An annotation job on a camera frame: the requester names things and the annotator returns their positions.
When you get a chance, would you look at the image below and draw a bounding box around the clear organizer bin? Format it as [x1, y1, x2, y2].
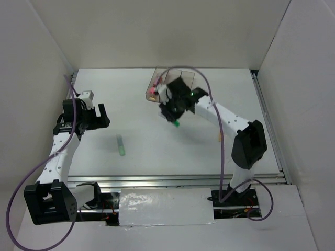
[181, 71, 195, 89]
[146, 67, 169, 102]
[164, 69, 182, 84]

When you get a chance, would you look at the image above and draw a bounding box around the clear right organizer bin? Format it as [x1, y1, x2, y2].
[181, 71, 195, 89]

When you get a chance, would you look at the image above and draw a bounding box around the aluminium front rail frame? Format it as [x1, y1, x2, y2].
[68, 174, 286, 189]

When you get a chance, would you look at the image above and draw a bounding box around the clear blue highlighter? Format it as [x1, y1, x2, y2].
[158, 112, 166, 119]

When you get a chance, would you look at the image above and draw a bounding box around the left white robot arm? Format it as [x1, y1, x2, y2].
[24, 98, 110, 225]

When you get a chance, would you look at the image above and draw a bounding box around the pink cap pen bundle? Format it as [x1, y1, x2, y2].
[148, 75, 162, 95]

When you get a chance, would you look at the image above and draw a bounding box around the clear left organizer bin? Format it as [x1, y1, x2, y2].
[146, 67, 169, 102]

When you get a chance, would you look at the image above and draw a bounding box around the clear green highlighter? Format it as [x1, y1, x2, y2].
[116, 134, 126, 156]

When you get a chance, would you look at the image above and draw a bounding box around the clear middle organizer bin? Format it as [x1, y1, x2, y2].
[164, 69, 182, 84]

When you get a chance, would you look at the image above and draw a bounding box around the black green highlighter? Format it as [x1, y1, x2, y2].
[173, 120, 180, 127]

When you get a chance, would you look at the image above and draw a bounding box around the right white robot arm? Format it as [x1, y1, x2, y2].
[155, 77, 267, 205]

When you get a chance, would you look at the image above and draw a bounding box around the white foil cover plate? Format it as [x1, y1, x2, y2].
[119, 188, 215, 226]

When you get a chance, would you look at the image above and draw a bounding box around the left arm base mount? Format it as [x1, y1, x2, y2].
[71, 182, 120, 226]

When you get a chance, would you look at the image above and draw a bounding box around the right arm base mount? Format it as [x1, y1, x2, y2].
[207, 188, 261, 220]

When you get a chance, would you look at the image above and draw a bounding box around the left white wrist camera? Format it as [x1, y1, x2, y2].
[78, 90, 94, 110]

